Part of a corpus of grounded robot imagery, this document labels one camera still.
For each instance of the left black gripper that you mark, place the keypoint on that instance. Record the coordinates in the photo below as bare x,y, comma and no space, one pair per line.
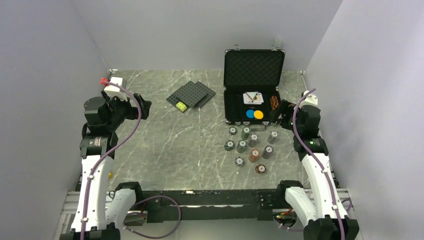
133,111

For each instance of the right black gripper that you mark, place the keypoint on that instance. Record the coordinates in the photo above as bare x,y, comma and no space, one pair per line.
286,108

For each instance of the purple-grey chip stack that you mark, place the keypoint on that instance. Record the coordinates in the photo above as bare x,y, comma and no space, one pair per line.
273,136

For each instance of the grey chip stack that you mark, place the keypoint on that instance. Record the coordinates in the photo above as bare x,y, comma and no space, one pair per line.
252,140

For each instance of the dark green chip stack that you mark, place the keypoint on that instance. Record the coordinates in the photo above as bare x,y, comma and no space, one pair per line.
241,146

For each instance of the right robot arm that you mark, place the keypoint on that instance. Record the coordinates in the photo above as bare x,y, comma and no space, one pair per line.
323,217

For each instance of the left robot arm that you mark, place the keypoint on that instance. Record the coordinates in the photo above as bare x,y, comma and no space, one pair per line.
94,220

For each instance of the yellow dealer button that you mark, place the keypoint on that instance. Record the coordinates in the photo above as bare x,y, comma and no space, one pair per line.
258,115

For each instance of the playing cards deck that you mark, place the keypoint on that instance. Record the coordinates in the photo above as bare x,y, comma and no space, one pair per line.
253,98

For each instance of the yellow-green dice block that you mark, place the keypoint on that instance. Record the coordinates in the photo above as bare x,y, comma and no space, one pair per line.
181,106

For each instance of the blue dealer button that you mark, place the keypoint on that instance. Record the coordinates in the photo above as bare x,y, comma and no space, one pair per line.
250,114

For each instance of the purple chip stack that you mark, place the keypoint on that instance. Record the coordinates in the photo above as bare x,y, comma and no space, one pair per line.
267,152

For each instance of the dark foam pad top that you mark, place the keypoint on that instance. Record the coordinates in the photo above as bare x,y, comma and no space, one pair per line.
189,94

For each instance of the black poker case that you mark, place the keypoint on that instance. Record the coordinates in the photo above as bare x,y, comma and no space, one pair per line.
250,70

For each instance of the red chip stack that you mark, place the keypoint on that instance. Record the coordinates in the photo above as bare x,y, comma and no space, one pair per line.
254,155

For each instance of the small chip stack near case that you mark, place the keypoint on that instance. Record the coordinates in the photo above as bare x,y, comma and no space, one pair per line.
232,130

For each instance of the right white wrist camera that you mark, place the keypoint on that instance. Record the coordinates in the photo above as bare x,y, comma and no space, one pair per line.
310,100

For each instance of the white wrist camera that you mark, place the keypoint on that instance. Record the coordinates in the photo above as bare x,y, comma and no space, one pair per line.
310,100
115,90

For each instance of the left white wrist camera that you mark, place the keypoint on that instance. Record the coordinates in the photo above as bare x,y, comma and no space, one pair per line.
115,90

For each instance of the black base frame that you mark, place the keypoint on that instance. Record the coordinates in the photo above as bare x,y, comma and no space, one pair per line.
195,205

